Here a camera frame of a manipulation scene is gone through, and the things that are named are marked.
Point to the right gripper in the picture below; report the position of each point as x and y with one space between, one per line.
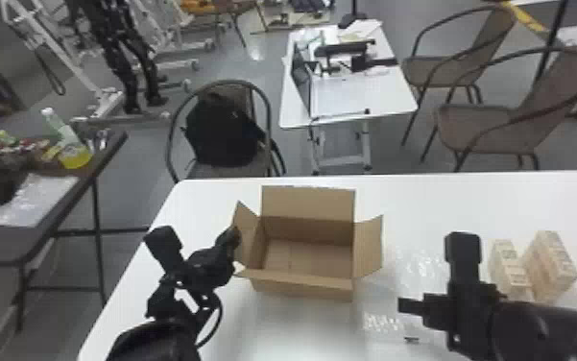
424 310

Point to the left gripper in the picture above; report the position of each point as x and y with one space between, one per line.
207 269

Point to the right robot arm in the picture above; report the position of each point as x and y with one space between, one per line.
545 332

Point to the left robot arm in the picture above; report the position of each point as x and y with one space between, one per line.
164 343

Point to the clear plastic bag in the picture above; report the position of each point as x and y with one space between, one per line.
409 272

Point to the cardboard box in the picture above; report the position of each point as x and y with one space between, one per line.
308 252

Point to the black backpack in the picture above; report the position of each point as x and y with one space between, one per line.
220 131

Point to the black metal chair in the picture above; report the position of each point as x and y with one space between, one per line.
263 116

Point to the black laptop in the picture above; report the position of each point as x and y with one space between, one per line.
302 78

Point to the yellow bottle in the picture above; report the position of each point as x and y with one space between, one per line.
71 146

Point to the white side table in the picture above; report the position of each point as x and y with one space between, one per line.
353 96

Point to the beige chair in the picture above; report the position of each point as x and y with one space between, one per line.
500 128
449 70

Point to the dark side table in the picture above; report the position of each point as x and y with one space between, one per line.
21 237

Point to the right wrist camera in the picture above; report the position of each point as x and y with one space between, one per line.
463 257

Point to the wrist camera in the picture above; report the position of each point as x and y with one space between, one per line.
163 247
463 257

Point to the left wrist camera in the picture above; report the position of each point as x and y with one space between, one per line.
163 247

